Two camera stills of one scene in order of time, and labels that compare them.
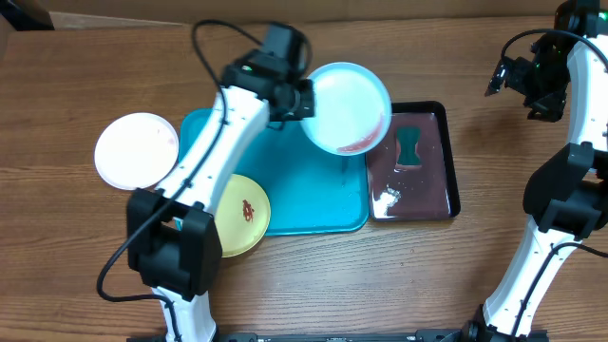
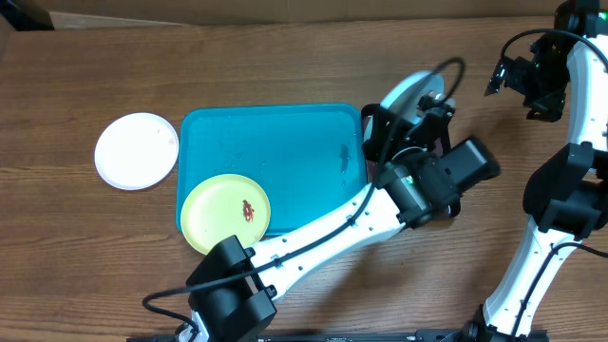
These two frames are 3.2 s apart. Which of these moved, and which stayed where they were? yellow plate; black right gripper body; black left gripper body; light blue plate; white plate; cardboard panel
Moved: black left gripper body; light blue plate
Stayed: cardboard panel; black right gripper body; white plate; yellow plate
